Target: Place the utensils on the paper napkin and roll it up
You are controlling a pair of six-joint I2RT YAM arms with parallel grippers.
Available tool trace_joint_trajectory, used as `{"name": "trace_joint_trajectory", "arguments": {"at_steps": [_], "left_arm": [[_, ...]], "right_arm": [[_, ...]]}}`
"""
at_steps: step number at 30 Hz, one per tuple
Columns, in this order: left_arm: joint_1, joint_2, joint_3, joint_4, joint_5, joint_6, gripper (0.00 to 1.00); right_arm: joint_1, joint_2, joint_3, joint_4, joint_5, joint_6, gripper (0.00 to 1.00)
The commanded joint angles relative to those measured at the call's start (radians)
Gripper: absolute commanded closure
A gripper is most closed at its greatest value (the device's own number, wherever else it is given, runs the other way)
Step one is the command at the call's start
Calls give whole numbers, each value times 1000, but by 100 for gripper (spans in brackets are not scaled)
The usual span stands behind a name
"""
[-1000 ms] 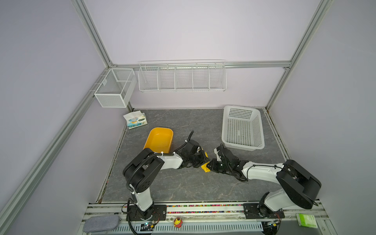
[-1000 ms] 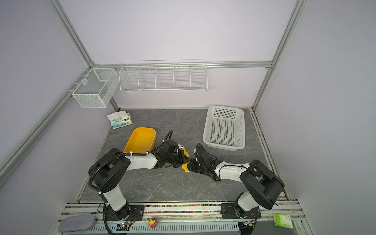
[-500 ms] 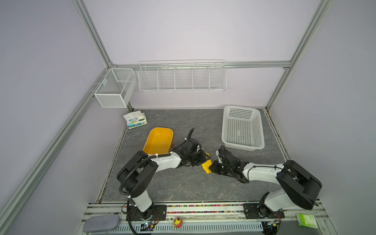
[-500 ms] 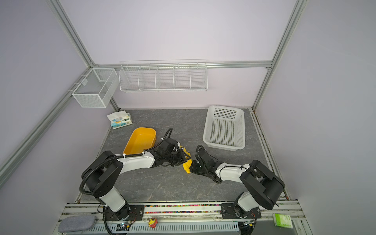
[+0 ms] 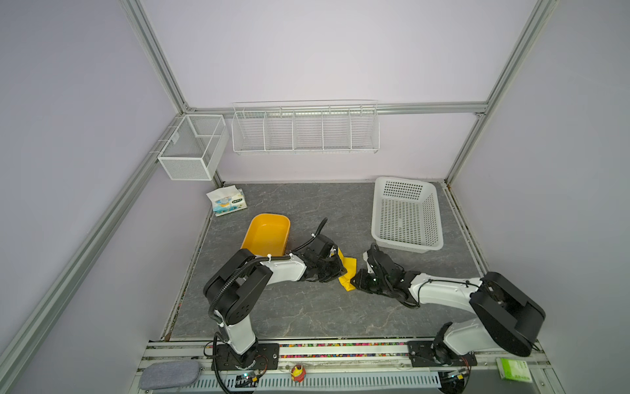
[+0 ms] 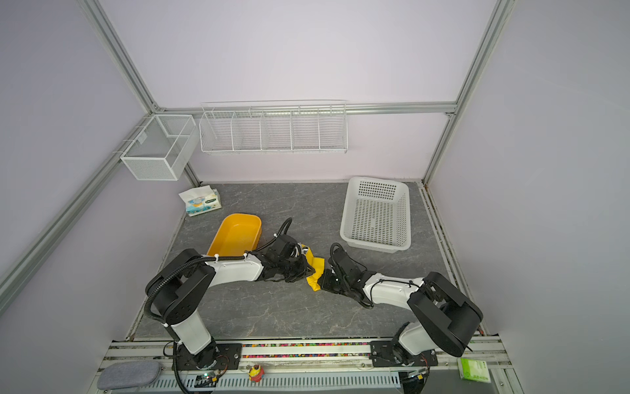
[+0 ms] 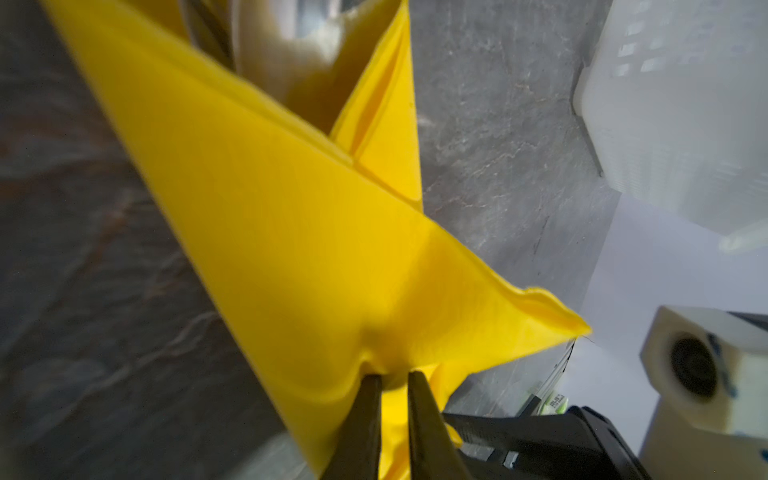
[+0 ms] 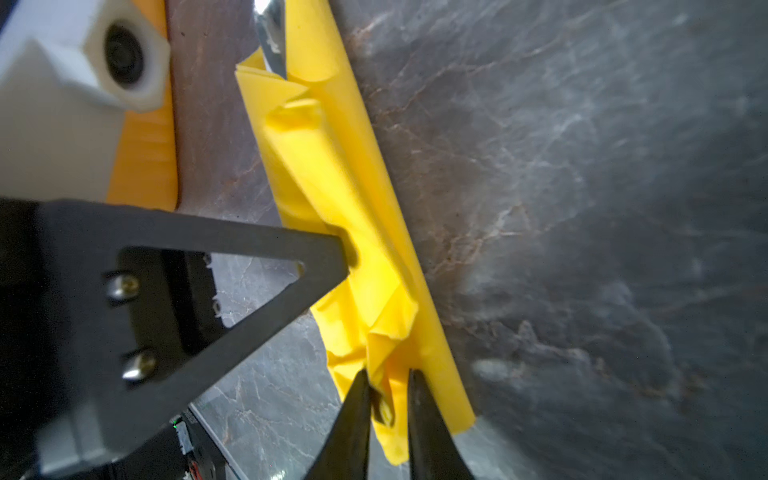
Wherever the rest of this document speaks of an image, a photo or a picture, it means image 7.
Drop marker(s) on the silver spoon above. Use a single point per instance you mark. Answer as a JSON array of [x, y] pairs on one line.
[[277, 44]]

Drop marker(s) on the white perforated plastic basket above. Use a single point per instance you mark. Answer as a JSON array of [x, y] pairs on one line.
[[674, 101]]

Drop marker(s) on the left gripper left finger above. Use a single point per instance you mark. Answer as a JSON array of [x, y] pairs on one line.
[[357, 454]]

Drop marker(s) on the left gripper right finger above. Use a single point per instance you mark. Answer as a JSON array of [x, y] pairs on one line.
[[431, 452]]

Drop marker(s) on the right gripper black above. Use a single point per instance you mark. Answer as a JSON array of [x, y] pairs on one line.
[[580, 431]]

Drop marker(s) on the yellow paper napkin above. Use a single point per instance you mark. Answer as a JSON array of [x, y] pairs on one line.
[[305, 224]]

